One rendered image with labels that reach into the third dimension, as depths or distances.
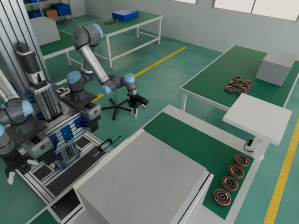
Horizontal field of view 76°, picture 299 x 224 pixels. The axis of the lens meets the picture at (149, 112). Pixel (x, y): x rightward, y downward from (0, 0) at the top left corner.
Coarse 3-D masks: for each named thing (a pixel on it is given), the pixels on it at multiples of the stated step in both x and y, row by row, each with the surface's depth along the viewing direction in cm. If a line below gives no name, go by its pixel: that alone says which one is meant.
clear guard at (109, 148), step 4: (120, 136) 134; (112, 140) 139; (116, 140) 131; (120, 140) 131; (124, 140) 131; (108, 144) 133; (112, 144) 129; (116, 144) 129; (120, 144) 129; (104, 148) 128; (108, 148) 126; (112, 148) 126; (116, 148) 126; (100, 152) 124; (104, 152) 124; (108, 152) 124; (92, 156) 127; (96, 156) 121; (100, 156) 121; (104, 156) 121; (100, 160) 119
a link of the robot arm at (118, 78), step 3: (117, 75) 147; (120, 75) 149; (114, 78) 143; (117, 78) 143; (120, 78) 143; (117, 81) 142; (120, 81) 143; (117, 84) 141; (120, 84) 144; (117, 87) 143
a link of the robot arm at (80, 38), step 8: (80, 32) 128; (80, 40) 128; (88, 40) 133; (80, 48) 128; (88, 48) 131; (88, 56) 131; (88, 64) 133; (96, 64) 133; (96, 72) 134; (104, 72) 136; (104, 80) 135; (112, 80) 140; (104, 88) 134; (112, 88) 138
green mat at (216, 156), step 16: (144, 128) 184; (160, 128) 184; (176, 128) 185; (192, 128) 185; (176, 144) 170; (192, 144) 170; (208, 144) 170; (224, 144) 170; (208, 160) 157; (224, 160) 157; (224, 176) 146; (208, 192) 137; (208, 208) 128; (224, 208) 128
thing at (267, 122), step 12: (240, 96) 148; (252, 96) 148; (240, 108) 137; (252, 108) 137; (264, 108) 137; (276, 108) 137; (228, 120) 129; (240, 120) 127; (252, 120) 127; (264, 120) 128; (276, 120) 128; (288, 120) 128; (252, 132) 122; (264, 132) 119; (276, 132) 119; (252, 144) 154; (264, 144) 149; (276, 144) 116; (252, 156) 160
